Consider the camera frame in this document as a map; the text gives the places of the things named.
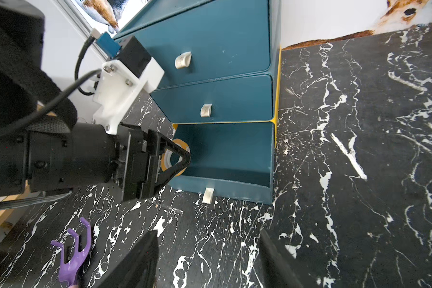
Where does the teal drawer cabinet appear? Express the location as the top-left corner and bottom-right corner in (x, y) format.
(115, 0), (282, 204)

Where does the purple toy garden fork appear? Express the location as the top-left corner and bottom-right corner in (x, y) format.
(51, 217), (92, 288)

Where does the orange tape roll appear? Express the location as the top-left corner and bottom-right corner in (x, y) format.
(158, 139), (191, 180)

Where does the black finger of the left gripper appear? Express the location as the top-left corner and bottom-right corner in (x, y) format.
(148, 130), (191, 198)

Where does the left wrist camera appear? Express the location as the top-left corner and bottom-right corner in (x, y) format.
(92, 35), (164, 135)

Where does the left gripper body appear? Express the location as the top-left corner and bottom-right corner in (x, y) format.
(28, 124), (162, 201)

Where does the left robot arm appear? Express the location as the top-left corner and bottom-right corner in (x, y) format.
(0, 1), (191, 210)

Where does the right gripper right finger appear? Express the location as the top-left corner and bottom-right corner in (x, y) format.
(259, 229), (304, 288)

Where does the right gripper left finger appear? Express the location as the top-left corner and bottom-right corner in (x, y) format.
(98, 230), (159, 288)

